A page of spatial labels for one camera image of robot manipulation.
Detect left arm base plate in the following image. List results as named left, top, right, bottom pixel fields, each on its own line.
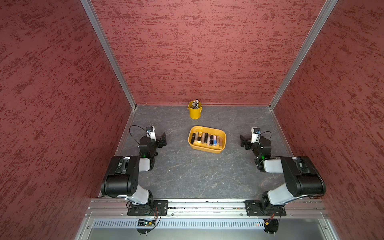
left=127, top=200, right=169, bottom=217

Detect yellow plastic storage box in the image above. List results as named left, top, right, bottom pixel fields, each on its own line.
left=188, top=126, right=227, bottom=154

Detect silver grey lipstick tube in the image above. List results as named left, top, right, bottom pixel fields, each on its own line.
left=194, top=132, right=199, bottom=143

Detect left controller board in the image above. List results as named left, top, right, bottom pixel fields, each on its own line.
left=136, top=219, right=157, bottom=235

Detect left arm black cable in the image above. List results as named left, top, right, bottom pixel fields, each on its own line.
left=128, top=124, right=148, bottom=146

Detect right controller connector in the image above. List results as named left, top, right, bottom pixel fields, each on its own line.
left=264, top=219, right=279, bottom=235

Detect pens in yellow cup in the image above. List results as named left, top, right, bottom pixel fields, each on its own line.
left=191, top=100, right=200, bottom=109

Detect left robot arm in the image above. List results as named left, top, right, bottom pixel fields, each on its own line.
left=101, top=133, right=169, bottom=217

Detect aluminium front rail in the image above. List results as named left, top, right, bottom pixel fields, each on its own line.
left=85, top=198, right=330, bottom=219

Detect aluminium corner post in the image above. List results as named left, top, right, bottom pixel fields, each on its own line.
left=269, top=0, right=338, bottom=112
left=80, top=0, right=137, bottom=111

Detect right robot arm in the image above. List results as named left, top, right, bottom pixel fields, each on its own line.
left=240, top=135, right=326, bottom=218

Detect right aluminium corner post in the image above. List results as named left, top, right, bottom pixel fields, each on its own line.
left=269, top=0, right=338, bottom=112

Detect gold black square lipstick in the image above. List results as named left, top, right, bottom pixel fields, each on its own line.
left=197, top=132, right=203, bottom=143

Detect black lipstick tube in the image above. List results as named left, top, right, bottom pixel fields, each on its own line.
left=190, top=133, right=196, bottom=144
left=204, top=133, right=209, bottom=145

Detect yellow pen cup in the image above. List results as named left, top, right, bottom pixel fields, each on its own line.
left=188, top=101, right=203, bottom=120

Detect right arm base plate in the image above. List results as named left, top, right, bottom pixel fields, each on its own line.
left=244, top=201, right=287, bottom=217

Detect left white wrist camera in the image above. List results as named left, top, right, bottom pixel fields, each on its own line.
left=146, top=126, right=157, bottom=141

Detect left aluminium corner post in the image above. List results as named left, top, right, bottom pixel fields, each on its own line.
left=80, top=0, right=137, bottom=111

